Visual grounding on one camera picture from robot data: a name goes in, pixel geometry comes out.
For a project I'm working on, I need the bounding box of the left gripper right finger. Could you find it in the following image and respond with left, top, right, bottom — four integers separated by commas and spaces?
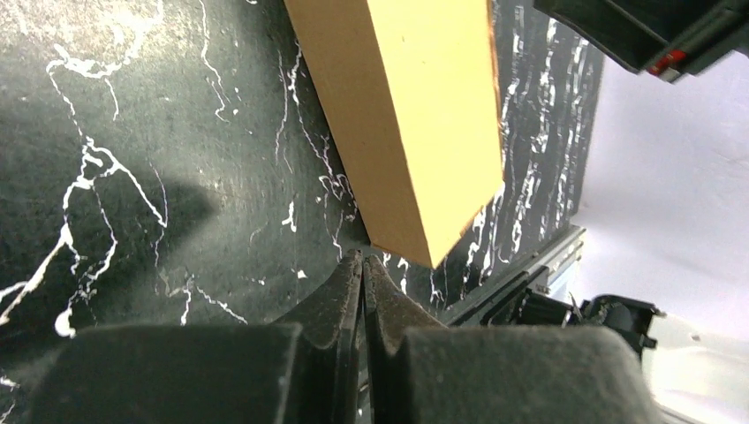
362, 256, 662, 423

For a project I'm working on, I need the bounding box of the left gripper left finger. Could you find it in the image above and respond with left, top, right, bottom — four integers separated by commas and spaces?
29, 250, 363, 423

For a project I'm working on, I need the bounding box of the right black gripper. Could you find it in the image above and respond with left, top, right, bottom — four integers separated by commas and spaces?
533, 0, 748, 82

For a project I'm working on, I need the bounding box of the brown cardboard box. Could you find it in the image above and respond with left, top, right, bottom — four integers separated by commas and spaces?
285, 1, 503, 268

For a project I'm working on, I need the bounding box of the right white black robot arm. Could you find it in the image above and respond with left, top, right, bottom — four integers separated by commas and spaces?
492, 1, 748, 423

